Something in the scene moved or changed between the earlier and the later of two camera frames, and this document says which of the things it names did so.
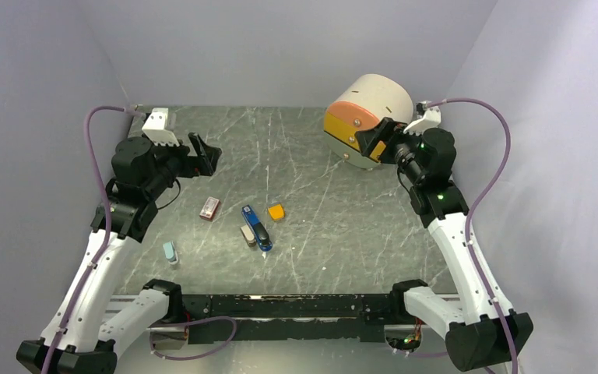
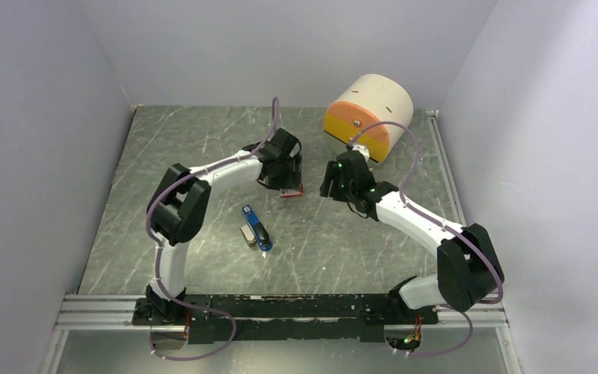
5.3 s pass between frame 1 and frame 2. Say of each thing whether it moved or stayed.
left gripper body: moved
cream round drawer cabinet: stayed
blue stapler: stayed
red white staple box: moved
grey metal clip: stayed
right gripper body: moved
